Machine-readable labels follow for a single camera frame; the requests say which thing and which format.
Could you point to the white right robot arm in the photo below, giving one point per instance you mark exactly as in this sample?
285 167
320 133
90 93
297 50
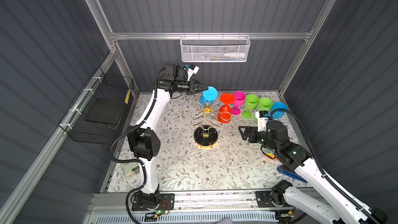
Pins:
341 207

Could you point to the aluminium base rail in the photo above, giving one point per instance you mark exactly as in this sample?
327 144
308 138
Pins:
251 206

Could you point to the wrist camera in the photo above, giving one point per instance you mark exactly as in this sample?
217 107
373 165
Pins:
190 70
262 119

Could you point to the floral table mat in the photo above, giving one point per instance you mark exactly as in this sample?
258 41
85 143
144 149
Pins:
231 164

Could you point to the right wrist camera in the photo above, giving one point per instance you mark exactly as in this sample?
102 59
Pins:
262 119

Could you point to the white wire mesh basket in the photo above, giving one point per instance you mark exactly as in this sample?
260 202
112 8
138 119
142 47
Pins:
210 48

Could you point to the red wine glass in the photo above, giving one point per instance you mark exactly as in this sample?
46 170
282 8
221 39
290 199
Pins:
225 112

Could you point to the magenta wine glass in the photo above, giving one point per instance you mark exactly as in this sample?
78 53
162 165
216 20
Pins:
239 101

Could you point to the black wire basket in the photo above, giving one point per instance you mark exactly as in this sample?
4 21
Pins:
100 114

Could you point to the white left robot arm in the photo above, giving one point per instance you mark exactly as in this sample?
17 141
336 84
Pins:
143 140

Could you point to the green wine glass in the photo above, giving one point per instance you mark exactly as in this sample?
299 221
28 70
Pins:
263 104
249 107

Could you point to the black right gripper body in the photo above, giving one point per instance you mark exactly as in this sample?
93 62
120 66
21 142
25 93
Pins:
255 134

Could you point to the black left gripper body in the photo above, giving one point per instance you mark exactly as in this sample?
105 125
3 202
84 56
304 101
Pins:
192 85

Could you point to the pack of coloured markers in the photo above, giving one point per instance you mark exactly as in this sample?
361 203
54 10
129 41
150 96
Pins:
269 155

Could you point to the white tube in basket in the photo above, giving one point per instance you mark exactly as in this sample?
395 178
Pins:
235 55

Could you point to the blue wine glass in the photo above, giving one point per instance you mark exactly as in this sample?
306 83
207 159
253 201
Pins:
278 110
208 96

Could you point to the white tape dispenser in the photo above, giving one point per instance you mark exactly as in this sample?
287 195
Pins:
130 169

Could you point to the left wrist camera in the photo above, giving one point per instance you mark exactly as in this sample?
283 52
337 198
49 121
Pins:
190 70

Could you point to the blue stapler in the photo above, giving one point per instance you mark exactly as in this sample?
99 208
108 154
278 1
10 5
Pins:
295 176

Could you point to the gold wine glass rack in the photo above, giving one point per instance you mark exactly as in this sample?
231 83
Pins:
205 135

